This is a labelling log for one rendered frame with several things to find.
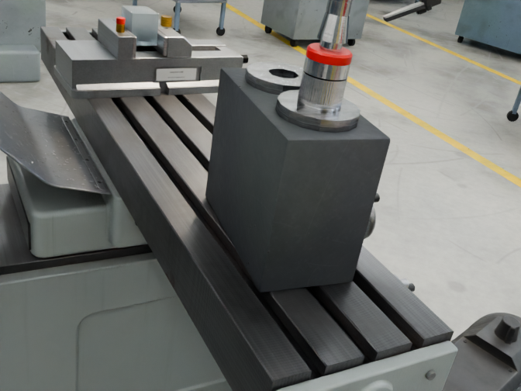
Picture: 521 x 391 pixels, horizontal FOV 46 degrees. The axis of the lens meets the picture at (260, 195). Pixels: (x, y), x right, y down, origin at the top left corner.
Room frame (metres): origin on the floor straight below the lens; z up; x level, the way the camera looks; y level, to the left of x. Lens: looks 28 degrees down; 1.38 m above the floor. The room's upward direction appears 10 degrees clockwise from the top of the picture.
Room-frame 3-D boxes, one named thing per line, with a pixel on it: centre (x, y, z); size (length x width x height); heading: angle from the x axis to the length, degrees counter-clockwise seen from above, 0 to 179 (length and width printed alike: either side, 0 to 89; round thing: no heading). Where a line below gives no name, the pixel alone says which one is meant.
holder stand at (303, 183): (0.67, -0.02, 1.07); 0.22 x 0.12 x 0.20; 25
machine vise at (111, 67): (1.17, 0.26, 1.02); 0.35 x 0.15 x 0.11; 124
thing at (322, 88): (0.63, -0.05, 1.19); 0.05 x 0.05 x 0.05
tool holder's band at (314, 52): (0.63, -0.05, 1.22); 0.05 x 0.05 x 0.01
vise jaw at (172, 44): (1.19, 0.24, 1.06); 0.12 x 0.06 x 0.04; 34
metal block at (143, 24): (1.16, 0.28, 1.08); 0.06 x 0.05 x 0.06; 34
